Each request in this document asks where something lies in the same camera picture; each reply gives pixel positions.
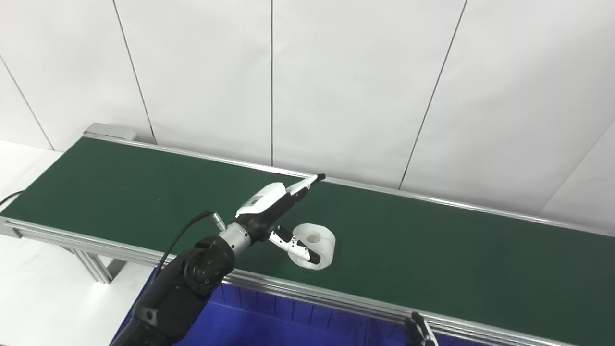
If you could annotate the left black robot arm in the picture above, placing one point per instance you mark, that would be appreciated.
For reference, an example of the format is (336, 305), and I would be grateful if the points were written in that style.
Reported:
(187, 283)

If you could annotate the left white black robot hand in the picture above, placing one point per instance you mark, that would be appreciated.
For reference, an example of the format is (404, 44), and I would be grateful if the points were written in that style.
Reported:
(266, 204)

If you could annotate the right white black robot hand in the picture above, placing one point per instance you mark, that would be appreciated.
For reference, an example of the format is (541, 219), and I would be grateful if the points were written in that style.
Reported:
(420, 331)

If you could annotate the white round plastic part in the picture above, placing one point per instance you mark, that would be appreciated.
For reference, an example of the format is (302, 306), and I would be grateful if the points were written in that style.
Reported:
(319, 242)

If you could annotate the aluminium conveyor leg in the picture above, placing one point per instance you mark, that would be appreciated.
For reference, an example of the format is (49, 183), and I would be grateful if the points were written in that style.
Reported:
(93, 264)

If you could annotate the blue plastic bin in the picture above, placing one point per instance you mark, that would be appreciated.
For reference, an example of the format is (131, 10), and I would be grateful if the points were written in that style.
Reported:
(387, 336)
(269, 327)

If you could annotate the green conveyor belt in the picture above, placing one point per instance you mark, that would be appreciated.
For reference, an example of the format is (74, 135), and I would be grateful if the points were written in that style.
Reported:
(432, 250)

